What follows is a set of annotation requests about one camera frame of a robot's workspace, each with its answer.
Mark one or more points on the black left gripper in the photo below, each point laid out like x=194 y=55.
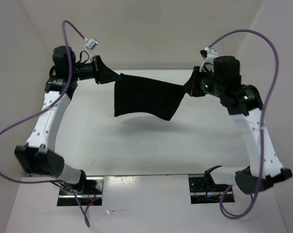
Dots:
x=106 y=75

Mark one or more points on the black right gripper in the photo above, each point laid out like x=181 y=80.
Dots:
x=192 y=85

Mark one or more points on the black skirt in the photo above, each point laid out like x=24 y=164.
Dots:
x=135 y=94

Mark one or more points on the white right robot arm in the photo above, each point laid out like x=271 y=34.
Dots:
x=244 y=105

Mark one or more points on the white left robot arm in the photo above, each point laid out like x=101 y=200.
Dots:
x=38 y=156

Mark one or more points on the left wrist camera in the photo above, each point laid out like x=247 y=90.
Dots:
x=91 y=44

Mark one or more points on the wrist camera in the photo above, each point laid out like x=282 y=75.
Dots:
x=91 y=44
x=208 y=53

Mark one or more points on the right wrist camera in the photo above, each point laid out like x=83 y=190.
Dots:
x=208 y=53

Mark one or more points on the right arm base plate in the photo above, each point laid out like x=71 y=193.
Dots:
x=201 y=194

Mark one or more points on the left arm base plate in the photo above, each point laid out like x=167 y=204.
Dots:
x=92 y=193

